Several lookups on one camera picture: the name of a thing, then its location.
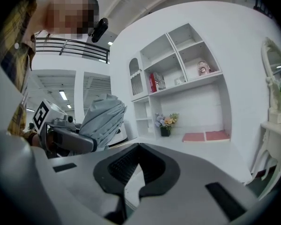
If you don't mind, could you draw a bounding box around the black railing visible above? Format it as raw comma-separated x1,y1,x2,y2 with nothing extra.
35,37,110,65

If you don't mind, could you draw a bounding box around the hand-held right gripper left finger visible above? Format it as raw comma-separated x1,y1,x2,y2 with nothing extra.
37,143,141,225

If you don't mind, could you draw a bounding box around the grey umbrella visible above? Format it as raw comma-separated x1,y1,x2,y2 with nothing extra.
79,93,127,151

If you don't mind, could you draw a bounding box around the person's left hand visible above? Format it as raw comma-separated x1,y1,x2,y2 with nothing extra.
46,131,57,151

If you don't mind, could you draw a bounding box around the person's head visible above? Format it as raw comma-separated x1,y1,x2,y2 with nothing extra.
36,0,100,39

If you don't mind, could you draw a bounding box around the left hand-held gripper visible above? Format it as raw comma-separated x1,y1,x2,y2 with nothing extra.
29,99,98,158

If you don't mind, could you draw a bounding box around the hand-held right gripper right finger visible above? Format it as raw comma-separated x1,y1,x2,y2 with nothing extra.
124,143,259,225

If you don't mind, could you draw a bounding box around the ornate white dressing table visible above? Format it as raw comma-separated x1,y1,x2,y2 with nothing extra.
250,120,281,199

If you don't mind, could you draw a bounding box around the red book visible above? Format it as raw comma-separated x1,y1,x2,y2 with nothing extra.
149,73,158,94

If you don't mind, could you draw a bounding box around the pink mat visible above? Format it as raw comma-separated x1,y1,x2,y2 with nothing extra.
205,130,230,141
182,132,207,143

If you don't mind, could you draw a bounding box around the person's yellow plaid shirt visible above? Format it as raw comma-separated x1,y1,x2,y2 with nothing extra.
0,0,39,141

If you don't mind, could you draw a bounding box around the black head-worn camera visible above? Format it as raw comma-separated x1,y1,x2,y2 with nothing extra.
90,17,109,43

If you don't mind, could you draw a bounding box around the white shelf cabinet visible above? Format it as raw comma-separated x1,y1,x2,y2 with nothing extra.
127,23,232,143

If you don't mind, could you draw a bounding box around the flower bouquet in black pot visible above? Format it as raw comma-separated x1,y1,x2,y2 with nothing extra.
154,112,180,137

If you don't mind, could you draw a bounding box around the ornate white mirror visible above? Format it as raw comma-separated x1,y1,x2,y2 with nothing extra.
261,37,281,124

